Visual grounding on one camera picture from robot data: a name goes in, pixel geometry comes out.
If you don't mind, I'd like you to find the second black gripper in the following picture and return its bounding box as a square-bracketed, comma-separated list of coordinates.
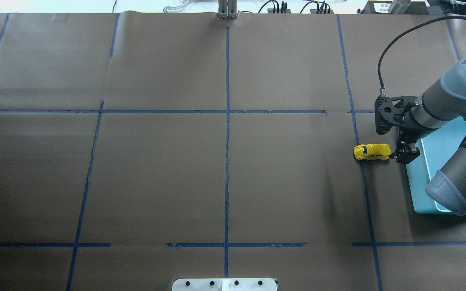
[389, 123, 424, 164]

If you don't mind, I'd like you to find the yellow beetle toy car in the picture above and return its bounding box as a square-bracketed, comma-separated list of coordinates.
[353, 143, 392, 161]

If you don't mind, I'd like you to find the second grey blue robot arm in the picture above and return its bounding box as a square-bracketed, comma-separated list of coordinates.
[374, 58, 466, 216]

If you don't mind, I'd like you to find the light blue plastic bin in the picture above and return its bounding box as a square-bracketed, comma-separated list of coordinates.
[396, 97, 466, 215]

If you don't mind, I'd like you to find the white grabber tool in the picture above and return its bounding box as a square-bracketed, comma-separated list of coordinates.
[163, 0, 192, 13]

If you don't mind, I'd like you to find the brown paper table cover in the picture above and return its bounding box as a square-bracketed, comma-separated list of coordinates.
[0, 11, 466, 291]

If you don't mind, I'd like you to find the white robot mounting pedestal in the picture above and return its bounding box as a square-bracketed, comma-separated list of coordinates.
[172, 278, 279, 291]

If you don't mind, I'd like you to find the aluminium frame post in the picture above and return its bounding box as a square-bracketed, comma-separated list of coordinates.
[218, 0, 238, 19]

